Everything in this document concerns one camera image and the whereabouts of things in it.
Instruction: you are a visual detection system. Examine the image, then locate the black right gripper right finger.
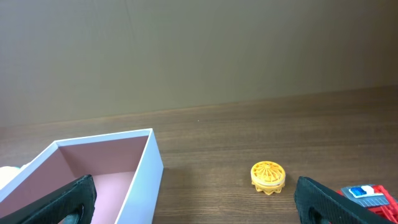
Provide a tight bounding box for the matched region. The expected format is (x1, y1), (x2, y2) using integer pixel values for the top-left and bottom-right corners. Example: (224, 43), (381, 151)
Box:
(294, 176), (393, 224)

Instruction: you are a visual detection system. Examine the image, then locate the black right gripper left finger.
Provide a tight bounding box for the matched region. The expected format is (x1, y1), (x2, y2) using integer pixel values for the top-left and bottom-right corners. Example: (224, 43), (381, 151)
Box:
(1, 175), (97, 224)

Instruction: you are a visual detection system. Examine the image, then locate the yellow spinning top toy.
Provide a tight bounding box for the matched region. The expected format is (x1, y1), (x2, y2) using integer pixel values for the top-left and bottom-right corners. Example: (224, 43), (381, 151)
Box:
(250, 161), (286, 195)

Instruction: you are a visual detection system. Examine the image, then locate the red toy fire truck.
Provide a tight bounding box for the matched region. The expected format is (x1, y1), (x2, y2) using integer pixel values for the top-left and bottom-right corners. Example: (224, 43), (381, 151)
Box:
(338, 184), (397, 223)

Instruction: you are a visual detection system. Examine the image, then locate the white box pink inside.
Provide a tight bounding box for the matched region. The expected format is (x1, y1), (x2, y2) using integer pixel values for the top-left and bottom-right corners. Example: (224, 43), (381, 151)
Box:
(1, 129), (164, 223)

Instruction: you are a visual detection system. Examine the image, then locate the yellow duck toy blue hat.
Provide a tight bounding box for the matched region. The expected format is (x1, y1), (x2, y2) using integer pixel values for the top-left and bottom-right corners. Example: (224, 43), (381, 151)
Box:
(0, 163), (30, 189)

